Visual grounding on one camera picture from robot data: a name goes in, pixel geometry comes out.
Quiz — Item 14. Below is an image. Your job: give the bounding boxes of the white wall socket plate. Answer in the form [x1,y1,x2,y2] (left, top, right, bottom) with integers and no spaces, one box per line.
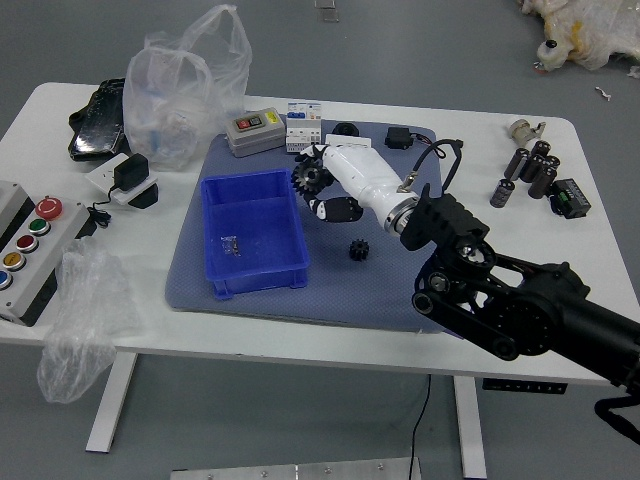
[83,153,160,207]

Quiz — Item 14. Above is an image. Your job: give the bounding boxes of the plastic-wrapped plush toy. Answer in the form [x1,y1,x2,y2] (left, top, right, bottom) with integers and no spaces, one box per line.
[514,0,640,74]

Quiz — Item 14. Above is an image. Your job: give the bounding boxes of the black block under socket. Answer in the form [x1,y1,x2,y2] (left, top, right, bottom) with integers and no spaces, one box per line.
[127,182,162,212]

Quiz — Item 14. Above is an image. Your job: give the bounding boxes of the black power cable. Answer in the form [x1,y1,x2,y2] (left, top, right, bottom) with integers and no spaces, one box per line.
[409,372,434,480]

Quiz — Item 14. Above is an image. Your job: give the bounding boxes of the blue-grey mat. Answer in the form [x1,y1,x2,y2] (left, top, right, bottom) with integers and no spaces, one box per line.
[164,119,451,334]

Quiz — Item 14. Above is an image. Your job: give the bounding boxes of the black table control panel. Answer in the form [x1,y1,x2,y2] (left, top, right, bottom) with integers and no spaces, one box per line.
[482,378,569,397]

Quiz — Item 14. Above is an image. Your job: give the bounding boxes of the grey push-button control box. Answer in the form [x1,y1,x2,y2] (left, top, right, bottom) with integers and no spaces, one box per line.
[0,179,92,329]

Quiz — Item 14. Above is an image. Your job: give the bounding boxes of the white ceramic lamp socket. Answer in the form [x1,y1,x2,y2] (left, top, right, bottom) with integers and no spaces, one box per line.
[508,118,545,148]

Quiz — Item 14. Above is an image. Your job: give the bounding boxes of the white table leg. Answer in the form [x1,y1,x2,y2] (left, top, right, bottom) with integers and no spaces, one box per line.
[452,376,489,480]
[85,351,139,454]

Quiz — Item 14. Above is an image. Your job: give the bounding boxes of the black adapter cord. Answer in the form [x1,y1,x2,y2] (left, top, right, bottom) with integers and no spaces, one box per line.
[87,187,119,229]

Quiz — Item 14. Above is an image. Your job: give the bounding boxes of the crumpled clear plastic wrap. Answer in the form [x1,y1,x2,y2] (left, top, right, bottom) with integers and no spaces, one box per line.
[37,237,142,405]

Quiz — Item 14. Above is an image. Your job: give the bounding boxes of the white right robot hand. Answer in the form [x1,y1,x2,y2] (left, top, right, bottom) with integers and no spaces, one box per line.
[294,143,415,225]

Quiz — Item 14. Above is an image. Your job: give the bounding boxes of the big black gear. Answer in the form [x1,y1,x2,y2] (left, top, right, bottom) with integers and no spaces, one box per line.
[290,160,334,198]

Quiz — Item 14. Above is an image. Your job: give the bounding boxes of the grey sleeved cylindrical capacitor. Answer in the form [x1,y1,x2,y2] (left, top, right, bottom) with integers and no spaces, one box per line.
[489,178,516,209]

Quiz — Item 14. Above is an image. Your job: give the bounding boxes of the grey two-button switch box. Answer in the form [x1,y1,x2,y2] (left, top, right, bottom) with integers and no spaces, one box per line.
[224,108,288,159]

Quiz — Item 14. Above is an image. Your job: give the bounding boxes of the black servo with wires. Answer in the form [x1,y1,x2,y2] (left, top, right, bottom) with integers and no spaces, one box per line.
[383,126,439,151]

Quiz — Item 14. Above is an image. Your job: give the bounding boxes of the black power adapter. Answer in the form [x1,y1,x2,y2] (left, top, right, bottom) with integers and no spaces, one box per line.
[111,153,151,194]

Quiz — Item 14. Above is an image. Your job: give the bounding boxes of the black module green terminals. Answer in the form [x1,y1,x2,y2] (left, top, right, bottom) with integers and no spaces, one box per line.
[548,178,593,220]

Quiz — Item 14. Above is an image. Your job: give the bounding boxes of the white circuit breaker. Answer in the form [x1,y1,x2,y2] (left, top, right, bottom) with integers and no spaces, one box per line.
[284,101,324,157]

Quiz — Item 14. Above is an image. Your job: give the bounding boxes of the blue plastic box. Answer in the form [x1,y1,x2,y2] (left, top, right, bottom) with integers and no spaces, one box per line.
[200,168,311,302]

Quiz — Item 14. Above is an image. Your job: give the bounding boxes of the black plastic tray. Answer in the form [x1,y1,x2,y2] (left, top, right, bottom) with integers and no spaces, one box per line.
[67,77,129,161]

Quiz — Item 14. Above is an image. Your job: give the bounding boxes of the metal floor fitting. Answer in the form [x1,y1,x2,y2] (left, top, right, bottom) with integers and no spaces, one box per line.
[313,0,342,24]

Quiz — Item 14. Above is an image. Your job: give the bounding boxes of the large clear plastic bag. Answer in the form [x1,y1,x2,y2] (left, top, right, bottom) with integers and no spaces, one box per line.
[122,3,253,172]

